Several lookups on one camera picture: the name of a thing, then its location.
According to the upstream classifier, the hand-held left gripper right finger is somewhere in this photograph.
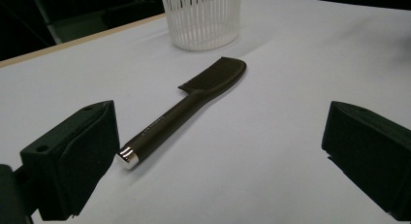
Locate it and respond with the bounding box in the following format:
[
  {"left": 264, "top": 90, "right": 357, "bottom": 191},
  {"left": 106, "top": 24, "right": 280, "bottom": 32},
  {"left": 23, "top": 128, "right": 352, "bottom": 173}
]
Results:
[{"left": 321, "top": 100, "right": 411, "bottom": 222}]

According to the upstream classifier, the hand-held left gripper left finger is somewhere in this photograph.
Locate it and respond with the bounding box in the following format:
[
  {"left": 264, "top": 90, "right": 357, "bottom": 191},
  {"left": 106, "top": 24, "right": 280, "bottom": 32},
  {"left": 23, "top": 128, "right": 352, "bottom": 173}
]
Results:
[{"left": 19, "top": 100, "right": 121, "bottom": 222}]

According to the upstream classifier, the dark brown comb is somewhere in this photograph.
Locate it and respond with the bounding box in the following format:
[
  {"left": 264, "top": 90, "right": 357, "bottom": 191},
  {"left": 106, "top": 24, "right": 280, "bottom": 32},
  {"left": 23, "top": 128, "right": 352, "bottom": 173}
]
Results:
[{"left": 115, "top": 56, "right": 248, "bottom": 171}]

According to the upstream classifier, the white slotted plastic basket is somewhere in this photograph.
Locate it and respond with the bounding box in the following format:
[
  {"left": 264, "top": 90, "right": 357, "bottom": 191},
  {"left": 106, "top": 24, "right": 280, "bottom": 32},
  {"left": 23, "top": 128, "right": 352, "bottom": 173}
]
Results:
[{"left": 160, "top": 0, "right": 243, "bottom": 51}]

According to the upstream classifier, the white table cover sheet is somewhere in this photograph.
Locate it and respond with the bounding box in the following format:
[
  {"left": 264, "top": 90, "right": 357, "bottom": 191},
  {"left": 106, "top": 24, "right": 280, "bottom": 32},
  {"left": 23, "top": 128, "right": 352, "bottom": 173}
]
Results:
[{"left": 0, "top": 0, "right": 411, "bottom": 224}]

